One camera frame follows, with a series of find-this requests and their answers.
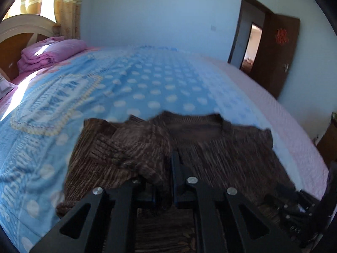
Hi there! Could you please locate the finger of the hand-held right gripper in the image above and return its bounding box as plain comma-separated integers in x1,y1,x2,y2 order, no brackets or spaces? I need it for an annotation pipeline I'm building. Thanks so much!
264,194,298,217

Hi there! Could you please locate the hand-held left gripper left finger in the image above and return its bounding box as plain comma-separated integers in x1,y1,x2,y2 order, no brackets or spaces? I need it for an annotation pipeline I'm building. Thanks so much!
29,180,159,253

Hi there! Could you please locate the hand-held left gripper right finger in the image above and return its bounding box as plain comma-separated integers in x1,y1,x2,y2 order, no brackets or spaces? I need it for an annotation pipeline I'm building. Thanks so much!
171,151,301,253

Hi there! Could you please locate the brown knit sweater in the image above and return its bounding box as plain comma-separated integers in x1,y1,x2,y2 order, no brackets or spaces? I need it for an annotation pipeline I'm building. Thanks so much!
56,111,298,253

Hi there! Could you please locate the wooden bedside cabinet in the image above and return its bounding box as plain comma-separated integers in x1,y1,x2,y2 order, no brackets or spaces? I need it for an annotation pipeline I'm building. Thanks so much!
316,112,337,164

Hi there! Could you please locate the pink mattress cover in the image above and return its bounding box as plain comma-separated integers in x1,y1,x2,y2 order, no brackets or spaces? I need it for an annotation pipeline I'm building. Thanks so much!
205,57,331,201

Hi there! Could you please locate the blue polka dot bed sheet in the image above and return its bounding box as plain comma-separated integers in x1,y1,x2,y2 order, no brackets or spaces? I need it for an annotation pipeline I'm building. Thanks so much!
0,45,264,253

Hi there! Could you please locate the brown wooden door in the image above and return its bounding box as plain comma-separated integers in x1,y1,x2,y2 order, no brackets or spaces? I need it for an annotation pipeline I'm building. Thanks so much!
250,13,301,99

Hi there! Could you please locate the red paper door decoration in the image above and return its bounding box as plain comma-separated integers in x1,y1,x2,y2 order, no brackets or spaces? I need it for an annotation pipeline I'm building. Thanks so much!
275,28,288,44

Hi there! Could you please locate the folded pink quilt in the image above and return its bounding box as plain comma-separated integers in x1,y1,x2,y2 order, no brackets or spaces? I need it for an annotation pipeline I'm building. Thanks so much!
17,37,87,72

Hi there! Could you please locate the yellow patterned curtain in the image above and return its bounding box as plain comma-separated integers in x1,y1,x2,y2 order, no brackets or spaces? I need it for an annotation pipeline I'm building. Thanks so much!
21,0,81,40

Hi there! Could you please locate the wooden headboard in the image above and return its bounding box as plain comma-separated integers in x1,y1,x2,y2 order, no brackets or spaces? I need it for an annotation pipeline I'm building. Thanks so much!
0,14,62,82

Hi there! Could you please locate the dark wooden door frame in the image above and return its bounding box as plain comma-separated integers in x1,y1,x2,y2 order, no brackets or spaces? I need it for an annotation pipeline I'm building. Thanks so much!
228,0,275,70

